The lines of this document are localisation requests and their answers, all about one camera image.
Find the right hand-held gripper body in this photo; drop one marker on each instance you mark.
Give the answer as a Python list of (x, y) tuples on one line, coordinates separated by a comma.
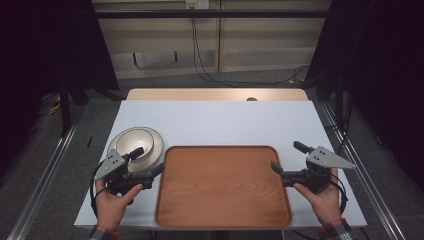
[(325, 159)]

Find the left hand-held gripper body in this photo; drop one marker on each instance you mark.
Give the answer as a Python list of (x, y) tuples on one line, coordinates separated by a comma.
[(111, 165)]

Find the beige ceramic bowl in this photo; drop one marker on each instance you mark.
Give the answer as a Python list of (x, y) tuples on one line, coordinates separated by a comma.
[(133, 141)]

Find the person's left hand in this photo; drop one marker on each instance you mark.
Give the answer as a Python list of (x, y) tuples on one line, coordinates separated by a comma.
[(111, 208)]

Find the person's right hand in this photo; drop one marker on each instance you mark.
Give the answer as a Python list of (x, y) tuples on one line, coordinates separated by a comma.
[(325, 205)]

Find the wooden tray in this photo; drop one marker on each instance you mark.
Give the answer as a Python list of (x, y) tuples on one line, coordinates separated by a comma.
[(221, 190)]

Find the black metal stand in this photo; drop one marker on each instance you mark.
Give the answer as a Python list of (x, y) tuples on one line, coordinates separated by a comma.
[(65, 106)]

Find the white table mat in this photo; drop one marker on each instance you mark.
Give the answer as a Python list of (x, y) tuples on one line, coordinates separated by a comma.
[(216, 123)]

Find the wooden table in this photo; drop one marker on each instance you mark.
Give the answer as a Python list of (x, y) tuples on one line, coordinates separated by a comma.
[(200, 94)]

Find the dark curtain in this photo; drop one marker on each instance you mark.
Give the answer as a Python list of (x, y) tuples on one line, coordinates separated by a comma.
[(376, 66), (46, 46)]

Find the black horizontal metal bar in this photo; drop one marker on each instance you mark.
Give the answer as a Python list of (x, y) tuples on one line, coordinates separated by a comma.
[(213, 14)]

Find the aluminium floor rail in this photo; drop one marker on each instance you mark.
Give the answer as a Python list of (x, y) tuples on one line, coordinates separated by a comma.
[(363, 173), (46, 180)]

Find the wall power outlet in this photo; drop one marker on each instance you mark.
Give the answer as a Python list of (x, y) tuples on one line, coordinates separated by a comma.
[(197, 4)]

